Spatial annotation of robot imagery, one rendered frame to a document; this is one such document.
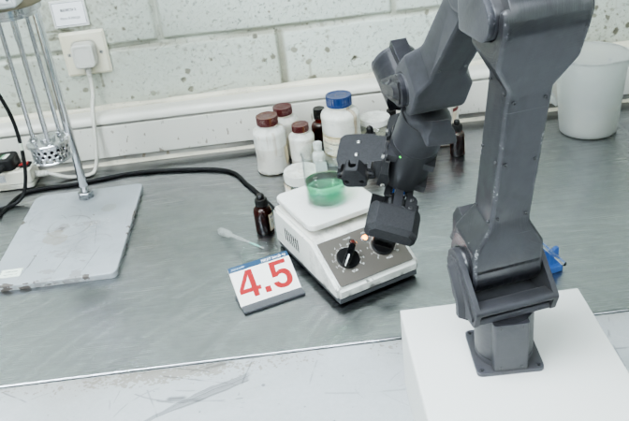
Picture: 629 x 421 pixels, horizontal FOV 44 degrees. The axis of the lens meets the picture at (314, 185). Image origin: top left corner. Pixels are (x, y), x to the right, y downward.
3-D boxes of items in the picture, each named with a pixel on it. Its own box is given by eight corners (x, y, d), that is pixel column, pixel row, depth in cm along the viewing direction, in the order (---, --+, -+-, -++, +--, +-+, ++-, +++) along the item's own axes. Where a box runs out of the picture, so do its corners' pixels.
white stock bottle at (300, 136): (300, 174, 141) (295, 131, 137) (287, 166, 145) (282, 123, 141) (322, 166, 143) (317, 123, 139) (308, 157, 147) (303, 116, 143)
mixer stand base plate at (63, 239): (117, 277, 117) (115, 271, 116) (-14, 294, 117) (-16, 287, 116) (144, 187, 143) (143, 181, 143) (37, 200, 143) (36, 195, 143)
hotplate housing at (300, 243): (420, 275, 109) (417, 226, 105) (339, 308, 104) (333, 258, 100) (343, 213, 127) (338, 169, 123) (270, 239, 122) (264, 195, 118)
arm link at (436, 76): (600, 7, 55) (550, -114, 58) (493, 27, 54) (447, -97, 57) (482, 152, 83) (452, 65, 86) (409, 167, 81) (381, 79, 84)
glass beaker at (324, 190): (297, 206, 113) (289, 154, 109) (324, 188, 117) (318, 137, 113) (334, 218, 109) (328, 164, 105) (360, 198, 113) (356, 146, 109)
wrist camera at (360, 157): (400, 123, 92) (345, 112, 92) (393, 171, 88) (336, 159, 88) (390, 155, 97) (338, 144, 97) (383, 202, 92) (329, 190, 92)
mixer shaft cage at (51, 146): (68, 164, 121) (24, 7, 110) (26, 169, 121) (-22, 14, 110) (78, 146, 127) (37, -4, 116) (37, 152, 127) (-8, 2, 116)
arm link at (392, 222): (450, 91, 95) (402, 78, 95) (431, 210, 84) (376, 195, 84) (432, 134, 102) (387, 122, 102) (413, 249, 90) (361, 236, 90)
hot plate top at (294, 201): (384, 207, 111) (384, 201, 111) (311, 233, 107) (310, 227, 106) (343, 177, 121) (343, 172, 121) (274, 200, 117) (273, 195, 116)
